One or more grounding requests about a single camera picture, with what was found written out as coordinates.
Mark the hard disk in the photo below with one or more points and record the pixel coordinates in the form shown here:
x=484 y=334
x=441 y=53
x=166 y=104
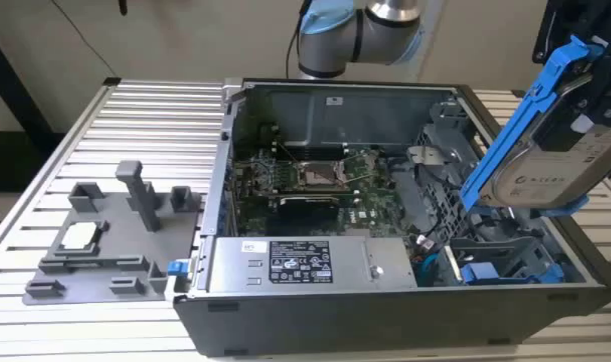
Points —
x=536 y=177

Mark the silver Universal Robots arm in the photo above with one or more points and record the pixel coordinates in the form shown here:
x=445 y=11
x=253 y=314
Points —
x=329 y=45

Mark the grey metal disk bay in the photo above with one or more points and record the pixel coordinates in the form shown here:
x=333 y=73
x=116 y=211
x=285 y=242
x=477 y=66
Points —
x=435 y=188

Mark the green motherboard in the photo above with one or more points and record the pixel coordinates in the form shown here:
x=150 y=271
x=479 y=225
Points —
x=369 y=203

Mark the black RAM slots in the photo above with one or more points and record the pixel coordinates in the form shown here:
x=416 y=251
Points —
x=315 y=151

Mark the CPU socket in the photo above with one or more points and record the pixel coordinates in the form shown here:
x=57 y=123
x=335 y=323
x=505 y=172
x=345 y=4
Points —
x=319 y=174

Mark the thin metal locking lever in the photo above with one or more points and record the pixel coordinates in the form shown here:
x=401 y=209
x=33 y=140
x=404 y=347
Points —
x=287 y=151

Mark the black graphics card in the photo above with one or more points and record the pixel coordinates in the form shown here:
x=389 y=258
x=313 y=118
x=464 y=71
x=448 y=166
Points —
x=307 y=207

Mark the silver power supply unit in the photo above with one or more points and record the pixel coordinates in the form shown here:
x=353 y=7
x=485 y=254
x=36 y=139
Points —
x=345 y=264

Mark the black open PC case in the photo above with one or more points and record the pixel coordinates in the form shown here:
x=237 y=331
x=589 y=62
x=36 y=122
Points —
x=335 y=324

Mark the small black hanging object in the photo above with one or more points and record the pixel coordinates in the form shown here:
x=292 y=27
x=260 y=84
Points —
x=124 y=7

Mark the blue case latch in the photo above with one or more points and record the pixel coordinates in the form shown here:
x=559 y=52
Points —
x=176 y=269

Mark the grey parts rack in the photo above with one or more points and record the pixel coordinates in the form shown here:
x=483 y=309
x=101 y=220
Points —
x=113 y=241

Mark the silver CPU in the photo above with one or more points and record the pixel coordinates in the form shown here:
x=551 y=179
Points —
x=80 y=235

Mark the black furniture frame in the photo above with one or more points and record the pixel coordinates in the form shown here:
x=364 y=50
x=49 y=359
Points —
x=13 y=94

